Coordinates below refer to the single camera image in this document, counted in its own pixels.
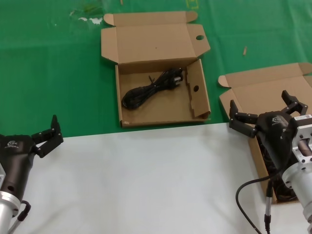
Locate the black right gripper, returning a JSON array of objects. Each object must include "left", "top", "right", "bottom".
[{"left": 229, "top": 90, "right": 308, "bottom": 174}]

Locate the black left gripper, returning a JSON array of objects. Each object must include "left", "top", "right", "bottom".
[{"left": 0, "top": 114, "right": 64, "bottom": 197}]

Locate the black power cable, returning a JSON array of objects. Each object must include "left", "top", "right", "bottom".
[{"left": 121, "top": 67, "right": 185, "bottom": 110}]

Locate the open cardboard box with divider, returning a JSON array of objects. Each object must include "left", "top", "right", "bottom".
[{"left": 100, "top": 11, "right": 212, "bottom": 128}]

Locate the green table mat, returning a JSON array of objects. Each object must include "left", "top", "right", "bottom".
[{"left": 0, "top": 0, "right": 312, "bottom": 138}]

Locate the open cardboard box holding cables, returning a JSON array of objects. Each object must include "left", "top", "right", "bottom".
[{"left": 218, "top": 62, "right": 312, "bottom": 205}]

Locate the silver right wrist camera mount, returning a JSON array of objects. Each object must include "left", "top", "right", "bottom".
[{"left": 291, "top": 114, "right": 312, "bottom": 166}]

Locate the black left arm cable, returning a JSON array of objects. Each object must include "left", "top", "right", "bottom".
[{"left": 8, "top": 199, "right": 32, "bottom": 234}]

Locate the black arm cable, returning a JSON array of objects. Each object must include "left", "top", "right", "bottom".
[
  {"left": 235, "top": 170, "right": 285, "bottom": 234},
  {"left": 8, "top": 199, "right": 32, "bottom": 234}
]

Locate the pile of black cables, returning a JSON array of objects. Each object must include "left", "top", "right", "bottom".
[{"left": 258, "top": 138, "right": 300, "bottom": 202}]

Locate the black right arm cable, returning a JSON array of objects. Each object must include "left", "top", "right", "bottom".
[{"left": 235, "top": 170, "right": 285, "bottom": 234}]

